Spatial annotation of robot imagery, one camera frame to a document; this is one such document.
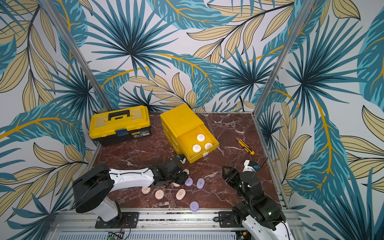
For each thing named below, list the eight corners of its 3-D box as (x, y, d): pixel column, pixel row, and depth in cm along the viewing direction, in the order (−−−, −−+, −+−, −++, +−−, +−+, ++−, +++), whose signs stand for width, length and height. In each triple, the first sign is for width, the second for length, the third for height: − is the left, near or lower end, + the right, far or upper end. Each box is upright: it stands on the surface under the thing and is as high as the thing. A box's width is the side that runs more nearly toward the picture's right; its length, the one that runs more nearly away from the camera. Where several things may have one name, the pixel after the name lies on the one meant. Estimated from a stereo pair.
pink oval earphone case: (174, 196, 82) (174, 195, 80) (181, 188, 85) (181, 187, 83) (179, 201, 81) (179, 200, 79) (186, 193, 83) (186, 192, 82)
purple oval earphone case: (196, 188, 85) (196, 187, 84) (196, 179, 89) (196, 178, 87) (204, 188, 85) (205, 187, 84) (204, 179, 89) (204, 178, 87)
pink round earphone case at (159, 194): (155, 199, 82) (154, 198, 80) (156, 190, 84) (155, 189, 83) (163, 199, 82) (163, 198, 80) (164, 190, 85) (164, 189, 83)
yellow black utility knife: (251, 156, 99) (252, 154, 97) (234, 139, 107) (235, 138, 105) (254, 154, 100) (255, 152, 98) (237, 137, 108) (238, 136, 106)
